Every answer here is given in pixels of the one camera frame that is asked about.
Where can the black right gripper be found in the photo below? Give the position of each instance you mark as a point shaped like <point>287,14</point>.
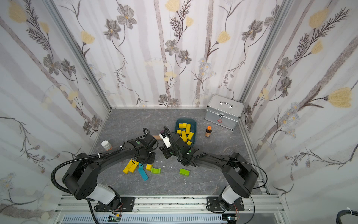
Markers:
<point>166,150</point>

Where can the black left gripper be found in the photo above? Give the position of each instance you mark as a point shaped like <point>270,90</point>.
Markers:
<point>144,160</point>

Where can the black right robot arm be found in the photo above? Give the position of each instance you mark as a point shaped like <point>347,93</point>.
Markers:
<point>241,175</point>

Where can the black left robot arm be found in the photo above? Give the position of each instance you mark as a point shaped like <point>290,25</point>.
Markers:
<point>79,176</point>

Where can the natural wood block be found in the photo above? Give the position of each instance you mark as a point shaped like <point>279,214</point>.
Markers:
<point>157,137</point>

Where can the long teal block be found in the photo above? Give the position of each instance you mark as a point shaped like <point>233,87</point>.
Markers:
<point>142,172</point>

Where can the green arch block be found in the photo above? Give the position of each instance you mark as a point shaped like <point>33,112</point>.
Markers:
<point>156,170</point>

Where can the teal plastic bin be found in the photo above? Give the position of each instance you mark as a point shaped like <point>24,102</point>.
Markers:
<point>193,128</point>

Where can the white cap orange bottle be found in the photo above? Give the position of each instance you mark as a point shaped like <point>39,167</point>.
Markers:
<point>106,145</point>

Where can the orange cap brown bottle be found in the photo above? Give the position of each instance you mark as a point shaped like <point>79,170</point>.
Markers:
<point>208,131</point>

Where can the green flat block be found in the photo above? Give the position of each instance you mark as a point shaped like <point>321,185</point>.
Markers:
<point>184,172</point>

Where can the silver metal case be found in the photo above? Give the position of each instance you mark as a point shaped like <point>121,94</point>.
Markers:
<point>224,112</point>

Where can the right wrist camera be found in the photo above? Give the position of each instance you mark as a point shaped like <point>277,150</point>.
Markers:
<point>166,141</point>

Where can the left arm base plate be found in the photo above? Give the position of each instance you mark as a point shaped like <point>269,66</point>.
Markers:
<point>118,204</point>

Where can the aluminium rail frame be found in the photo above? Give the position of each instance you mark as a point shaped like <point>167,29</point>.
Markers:
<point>268,204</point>

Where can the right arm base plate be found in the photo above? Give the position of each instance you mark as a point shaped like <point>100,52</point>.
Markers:
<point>214,204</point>

